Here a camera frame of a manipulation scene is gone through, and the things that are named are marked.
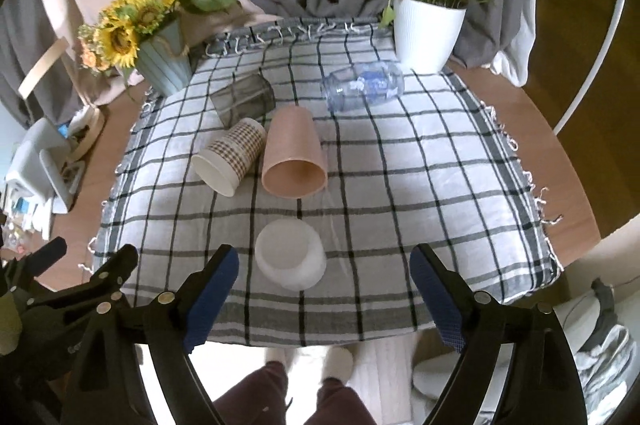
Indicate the grey glass cup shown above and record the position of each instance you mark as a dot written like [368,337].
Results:
[245,100]

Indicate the person's right leg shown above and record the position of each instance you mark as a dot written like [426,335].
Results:
[340,405]

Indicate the person's left leg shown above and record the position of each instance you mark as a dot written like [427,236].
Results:
[255,395]

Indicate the light blue ribbed pot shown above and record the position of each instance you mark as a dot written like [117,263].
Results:
[165,67]

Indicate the white stool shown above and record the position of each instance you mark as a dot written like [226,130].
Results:
[440,377]

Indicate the white ribbed plant pot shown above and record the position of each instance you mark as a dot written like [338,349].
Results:
[425,35]

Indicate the white slipper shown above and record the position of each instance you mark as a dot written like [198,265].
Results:
[275,354]
[339,362]

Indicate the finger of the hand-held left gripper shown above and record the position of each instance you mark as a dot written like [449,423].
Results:
[120,266]
[44,254]

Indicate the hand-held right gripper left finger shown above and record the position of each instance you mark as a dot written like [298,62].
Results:
[216,296]

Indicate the checked brown paper cup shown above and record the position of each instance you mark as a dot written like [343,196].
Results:
[232,152]

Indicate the white chair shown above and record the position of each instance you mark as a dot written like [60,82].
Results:
[37,155]

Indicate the grey crumpled cloth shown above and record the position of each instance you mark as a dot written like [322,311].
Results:
[605,365]

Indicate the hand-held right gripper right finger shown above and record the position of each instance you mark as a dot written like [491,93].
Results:
[436,297]

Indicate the white curved pole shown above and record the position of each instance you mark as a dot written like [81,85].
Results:
[602,45]

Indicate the clear plastic cup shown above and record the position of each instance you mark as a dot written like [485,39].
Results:
[362,86]

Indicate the artificial sunflower bouquet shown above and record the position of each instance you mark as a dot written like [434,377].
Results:
[120,35]

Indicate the checked white tablecloth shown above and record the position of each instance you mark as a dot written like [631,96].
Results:
[400,205]

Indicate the white plastic cup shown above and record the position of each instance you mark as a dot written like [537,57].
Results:
[287,255]

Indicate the person's leg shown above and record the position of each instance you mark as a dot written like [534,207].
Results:
[340,405]
[255,395]

